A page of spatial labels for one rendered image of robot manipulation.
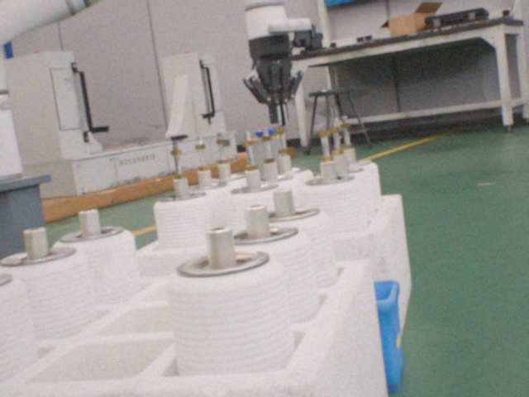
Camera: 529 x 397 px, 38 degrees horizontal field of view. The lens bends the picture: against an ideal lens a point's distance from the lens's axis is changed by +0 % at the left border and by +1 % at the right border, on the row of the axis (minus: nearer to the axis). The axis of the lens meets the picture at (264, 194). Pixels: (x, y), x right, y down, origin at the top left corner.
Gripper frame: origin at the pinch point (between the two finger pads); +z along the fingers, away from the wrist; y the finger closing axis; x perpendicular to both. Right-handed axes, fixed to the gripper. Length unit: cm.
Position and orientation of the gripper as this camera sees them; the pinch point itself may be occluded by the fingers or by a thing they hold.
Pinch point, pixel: (278, 116)
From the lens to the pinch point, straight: 138.9
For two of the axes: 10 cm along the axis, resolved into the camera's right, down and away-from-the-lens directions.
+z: 1.4, 9.8, 1.1
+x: 6.2, 0.0, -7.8
